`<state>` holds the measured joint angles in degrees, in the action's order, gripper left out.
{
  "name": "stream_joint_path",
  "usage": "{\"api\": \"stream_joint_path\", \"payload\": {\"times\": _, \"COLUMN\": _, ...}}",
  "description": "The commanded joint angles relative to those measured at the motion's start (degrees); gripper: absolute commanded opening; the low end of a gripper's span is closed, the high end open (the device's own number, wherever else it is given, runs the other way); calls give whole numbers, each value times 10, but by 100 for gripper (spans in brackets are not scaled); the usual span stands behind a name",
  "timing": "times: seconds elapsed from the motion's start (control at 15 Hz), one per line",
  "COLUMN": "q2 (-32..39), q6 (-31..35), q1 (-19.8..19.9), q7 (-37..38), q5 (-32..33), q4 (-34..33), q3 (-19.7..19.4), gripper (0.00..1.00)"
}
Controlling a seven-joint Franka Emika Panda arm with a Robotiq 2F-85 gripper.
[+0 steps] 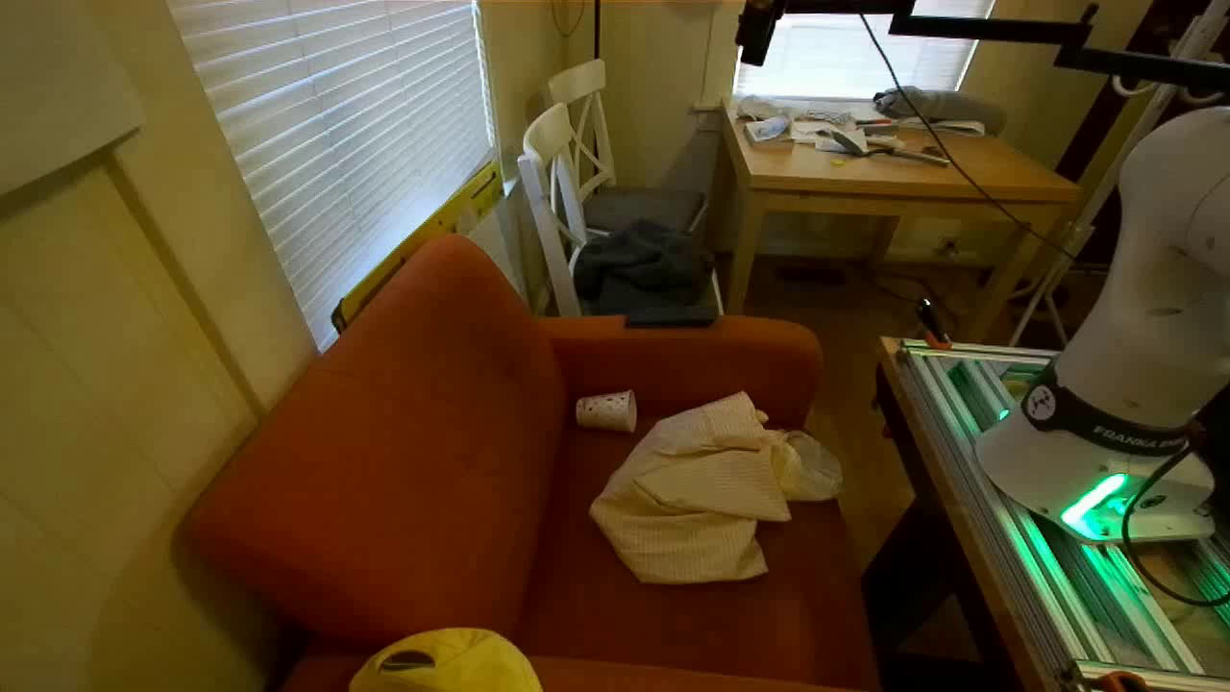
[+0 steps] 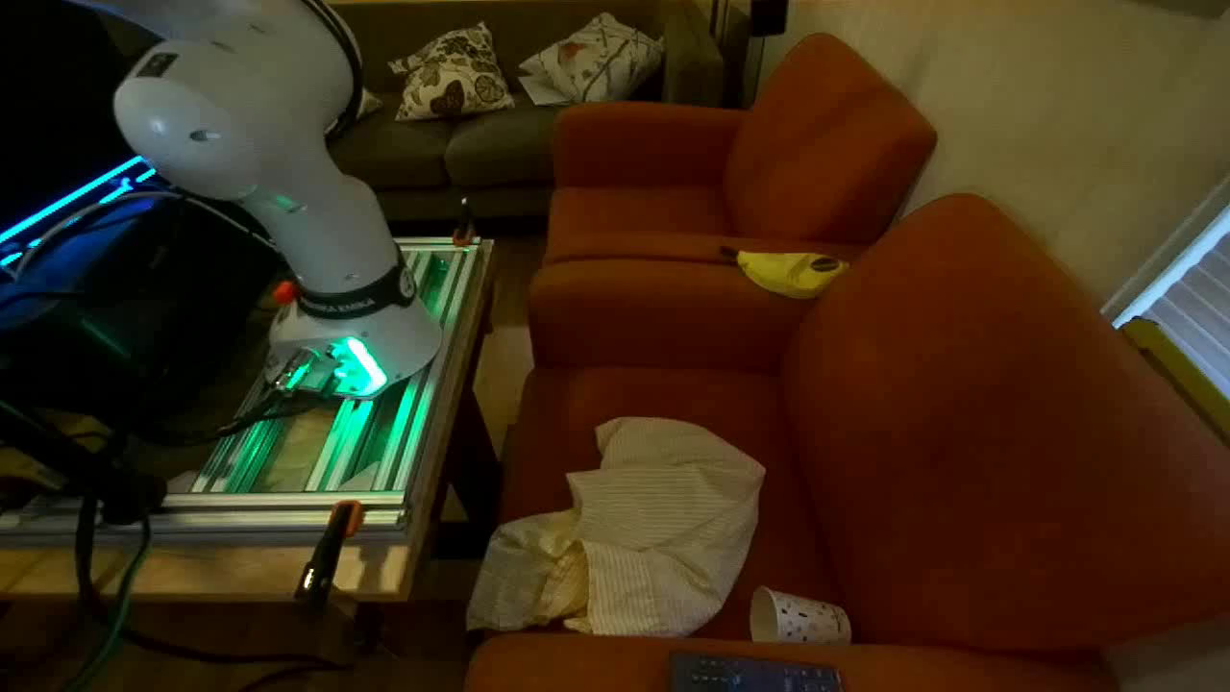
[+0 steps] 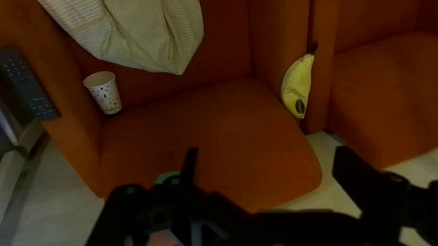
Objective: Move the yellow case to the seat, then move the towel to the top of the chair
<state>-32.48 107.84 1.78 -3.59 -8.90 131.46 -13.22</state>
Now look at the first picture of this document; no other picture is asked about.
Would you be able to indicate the grey folded cloth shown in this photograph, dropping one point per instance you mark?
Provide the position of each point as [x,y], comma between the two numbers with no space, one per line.
[942,107]

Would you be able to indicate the bright rear window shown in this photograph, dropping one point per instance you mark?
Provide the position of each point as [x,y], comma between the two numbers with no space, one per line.
[833,57]

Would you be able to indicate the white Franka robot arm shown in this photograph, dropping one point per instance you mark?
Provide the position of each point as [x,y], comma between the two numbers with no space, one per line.
[1156,293]

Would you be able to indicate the orange upholstered armchair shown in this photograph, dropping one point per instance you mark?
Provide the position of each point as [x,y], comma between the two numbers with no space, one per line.
[407,486]

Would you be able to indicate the white window blinds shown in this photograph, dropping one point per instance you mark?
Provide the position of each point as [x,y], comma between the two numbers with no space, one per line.
[349,126]

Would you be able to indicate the light wooden table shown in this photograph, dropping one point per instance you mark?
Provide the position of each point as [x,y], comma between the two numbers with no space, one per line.
[897,178]

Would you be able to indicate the aluminium frame robot table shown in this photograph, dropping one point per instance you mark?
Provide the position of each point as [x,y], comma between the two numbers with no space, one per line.
[953,425]

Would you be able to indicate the yellow white striped towel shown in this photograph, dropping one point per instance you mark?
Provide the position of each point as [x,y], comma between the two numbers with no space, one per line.
[692,501]

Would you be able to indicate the red black hand clamp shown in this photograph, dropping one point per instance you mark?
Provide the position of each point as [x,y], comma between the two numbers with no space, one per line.
[929,321]

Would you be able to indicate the yellow spirit level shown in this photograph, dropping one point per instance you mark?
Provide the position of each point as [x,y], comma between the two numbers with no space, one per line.
[425,234]

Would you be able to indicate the white paper cup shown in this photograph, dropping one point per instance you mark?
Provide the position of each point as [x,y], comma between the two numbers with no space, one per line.
[610,412]

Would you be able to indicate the black overhead boom mount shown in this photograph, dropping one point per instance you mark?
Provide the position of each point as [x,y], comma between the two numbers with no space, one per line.
[1001,25]

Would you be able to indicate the yellow banana-shaped zip case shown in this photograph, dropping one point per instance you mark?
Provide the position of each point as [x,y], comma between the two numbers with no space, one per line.
[461,659]

